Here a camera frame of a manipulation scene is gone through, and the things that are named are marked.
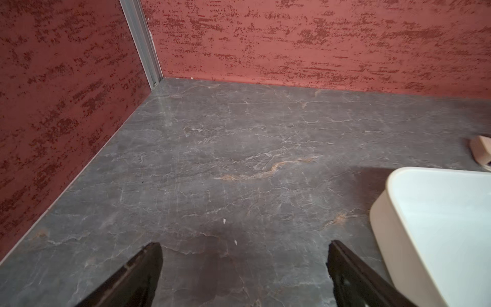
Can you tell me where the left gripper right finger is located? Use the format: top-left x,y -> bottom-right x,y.
326,240 -> 415,307

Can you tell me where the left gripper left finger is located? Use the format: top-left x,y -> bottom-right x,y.
77,243 -> 163,306

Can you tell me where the white plastic storage box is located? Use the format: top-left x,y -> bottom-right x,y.
370,167 -> 490,306

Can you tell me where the white small stapler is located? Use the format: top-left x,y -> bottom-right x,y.
469,136 -> 491,171

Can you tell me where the aluminium corner post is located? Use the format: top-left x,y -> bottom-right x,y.
120,0 -> 164,90

